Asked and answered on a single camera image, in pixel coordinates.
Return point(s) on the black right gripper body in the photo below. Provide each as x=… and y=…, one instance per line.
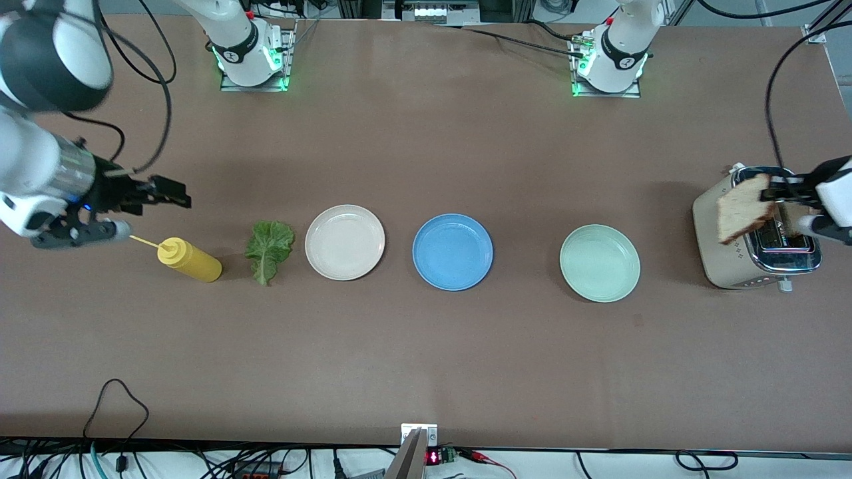
x=110, y=188

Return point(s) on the brown bread slice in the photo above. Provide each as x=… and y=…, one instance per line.
x=745, y=209
x=799, y=218

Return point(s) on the yellow mustard squeeze bottle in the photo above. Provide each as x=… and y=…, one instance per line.
x=193, y=263

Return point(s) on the green lettuce leaf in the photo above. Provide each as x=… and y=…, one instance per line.
x=269, y=246

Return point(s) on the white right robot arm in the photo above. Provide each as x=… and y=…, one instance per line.
x=26, y=166

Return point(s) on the beige round plate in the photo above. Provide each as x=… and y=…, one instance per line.
x=345, y=243

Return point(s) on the pale green round plate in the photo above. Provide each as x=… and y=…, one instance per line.
x=599, y=263

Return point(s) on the blue round plate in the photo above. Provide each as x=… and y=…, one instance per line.
x=452, y=253

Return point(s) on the beige chrome toaster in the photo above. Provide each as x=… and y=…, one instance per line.
x=715, y=259

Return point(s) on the orange power strip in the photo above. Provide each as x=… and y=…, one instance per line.
x=256, y=474

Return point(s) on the lit control box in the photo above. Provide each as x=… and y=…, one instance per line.
x=432, y=12

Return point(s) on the red LED display module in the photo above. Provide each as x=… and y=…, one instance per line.
x=434, y=457

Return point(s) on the metal table corner bracket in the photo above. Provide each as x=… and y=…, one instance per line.
x=813, y=34

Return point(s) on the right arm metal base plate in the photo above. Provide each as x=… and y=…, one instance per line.
x=290, y=66

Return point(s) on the aluminium frame strut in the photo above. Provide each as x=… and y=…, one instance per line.
x=832, y=13

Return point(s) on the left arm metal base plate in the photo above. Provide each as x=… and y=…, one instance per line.
x=599, y=94

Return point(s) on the small metal camera bracket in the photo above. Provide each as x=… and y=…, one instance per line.
x=407, y=429

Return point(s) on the grey aluminium camera pole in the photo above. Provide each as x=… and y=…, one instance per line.
x=406, y=462

